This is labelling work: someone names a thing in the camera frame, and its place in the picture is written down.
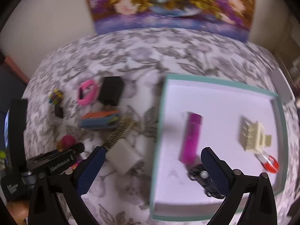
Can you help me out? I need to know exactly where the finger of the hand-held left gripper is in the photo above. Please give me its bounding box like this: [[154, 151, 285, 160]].
[[26, 142, 85, 174]]

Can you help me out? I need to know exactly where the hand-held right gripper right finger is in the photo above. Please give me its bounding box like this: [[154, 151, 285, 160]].
[[201, 146, 278, 225]]

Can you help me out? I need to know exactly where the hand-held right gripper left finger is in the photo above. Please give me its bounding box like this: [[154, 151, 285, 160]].
[[28, 146, 106, 225]]

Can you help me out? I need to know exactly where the pink egg toy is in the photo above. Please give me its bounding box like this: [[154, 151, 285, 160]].
[[57, 135, 77, 152]]

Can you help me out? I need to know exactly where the black toy car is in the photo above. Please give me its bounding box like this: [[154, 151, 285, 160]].
[[187, 162, 225, 198]]

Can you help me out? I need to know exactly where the white charger cube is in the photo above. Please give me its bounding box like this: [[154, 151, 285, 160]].
[[106, 138, 144, 175]]

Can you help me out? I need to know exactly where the teal shallow tray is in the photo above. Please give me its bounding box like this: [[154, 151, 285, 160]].
[[149, 73, 289, 222]]

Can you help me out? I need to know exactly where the purple lighter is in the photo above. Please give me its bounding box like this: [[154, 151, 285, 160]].
[[179, 112, 204, 165]]

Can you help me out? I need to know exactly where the small black block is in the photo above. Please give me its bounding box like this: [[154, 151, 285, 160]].
[[54, 103, 64, 119]]

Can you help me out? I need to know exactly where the gold patterned bar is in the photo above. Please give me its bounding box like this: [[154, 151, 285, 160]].
[[103, 117, 136, 149]]

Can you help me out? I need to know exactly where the orange and blue toy knife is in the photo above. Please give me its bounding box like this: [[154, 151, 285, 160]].
[[80, 110, 119, 129]]

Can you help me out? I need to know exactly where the cream plug adapter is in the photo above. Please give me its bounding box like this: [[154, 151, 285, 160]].
[[238, 115, 272, 152]]

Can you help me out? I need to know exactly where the small multicolour toy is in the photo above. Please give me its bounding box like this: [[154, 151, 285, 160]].
[[48, 89, 63, 105]]

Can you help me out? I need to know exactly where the small red bottle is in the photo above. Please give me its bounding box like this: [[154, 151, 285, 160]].
[[254, 152, 280, 174]]

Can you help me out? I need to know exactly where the pink ring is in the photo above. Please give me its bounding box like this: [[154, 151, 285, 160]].
[[77, 80, 100, 106]]

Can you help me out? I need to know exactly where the black hexagonal box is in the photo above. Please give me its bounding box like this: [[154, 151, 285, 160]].
[[100, 76, 125, 106]]

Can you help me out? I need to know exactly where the dark cabinet with wooden edge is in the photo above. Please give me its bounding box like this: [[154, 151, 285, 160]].
[[0, 55, 30, 127]]

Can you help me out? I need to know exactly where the white rectangular box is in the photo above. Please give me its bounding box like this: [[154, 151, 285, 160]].
[[271, 71, 294, 106]]

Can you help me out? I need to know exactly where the grey floral blanket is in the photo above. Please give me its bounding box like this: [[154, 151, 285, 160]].
[[20, 27, 300, 225]]

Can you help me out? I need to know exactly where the floral painting canvas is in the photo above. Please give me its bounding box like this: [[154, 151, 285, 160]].
[[82, 0, 256, 43]]

